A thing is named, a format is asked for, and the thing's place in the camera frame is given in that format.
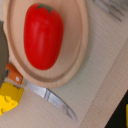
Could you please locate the grey teal gripper finger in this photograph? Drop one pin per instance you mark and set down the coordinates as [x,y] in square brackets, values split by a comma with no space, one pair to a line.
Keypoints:
[4,53]

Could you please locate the yellow toy cheese wedge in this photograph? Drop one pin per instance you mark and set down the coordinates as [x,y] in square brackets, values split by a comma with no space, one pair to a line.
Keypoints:
[10,96]

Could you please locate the red toy pepper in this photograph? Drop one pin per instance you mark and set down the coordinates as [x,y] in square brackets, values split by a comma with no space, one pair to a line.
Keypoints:
[43,34]

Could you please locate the yellow toy butter box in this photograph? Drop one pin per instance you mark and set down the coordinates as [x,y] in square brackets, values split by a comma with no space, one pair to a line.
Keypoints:
[126,115]

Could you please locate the round wooden plate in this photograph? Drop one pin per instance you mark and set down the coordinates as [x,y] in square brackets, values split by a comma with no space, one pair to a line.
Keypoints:
[75,39]

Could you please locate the woven beige placemat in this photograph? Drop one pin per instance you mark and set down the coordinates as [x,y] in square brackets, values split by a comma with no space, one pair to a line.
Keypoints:
[96,89]

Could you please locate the toy knife wooden handle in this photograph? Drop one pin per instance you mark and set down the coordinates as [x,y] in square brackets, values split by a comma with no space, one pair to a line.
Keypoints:
[48,95]

